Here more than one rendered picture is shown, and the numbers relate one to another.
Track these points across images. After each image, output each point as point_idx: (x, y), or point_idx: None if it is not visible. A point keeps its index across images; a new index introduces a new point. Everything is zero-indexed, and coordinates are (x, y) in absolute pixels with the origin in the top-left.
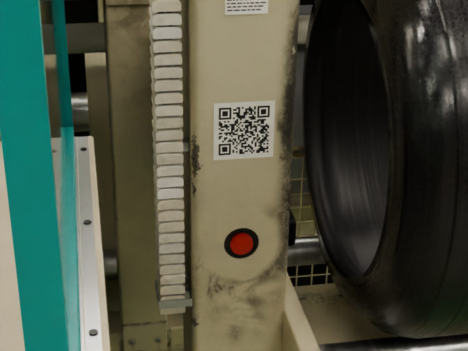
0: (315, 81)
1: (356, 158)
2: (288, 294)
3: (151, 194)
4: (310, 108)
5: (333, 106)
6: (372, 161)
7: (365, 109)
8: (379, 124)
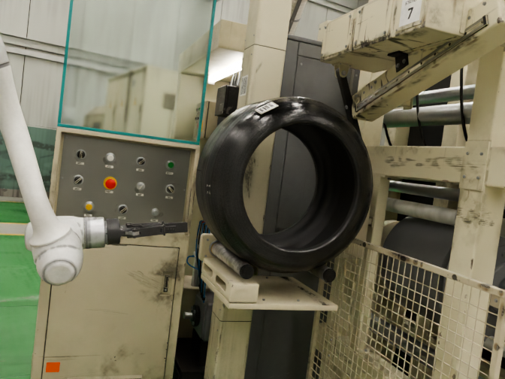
0: (317, 184)
1: (329, 228)
2: None
3: (342, 262)
4: (314, 196)
5: (335, 205)
6: (331, 231)
7: (343, 210)
8: (343, 217)
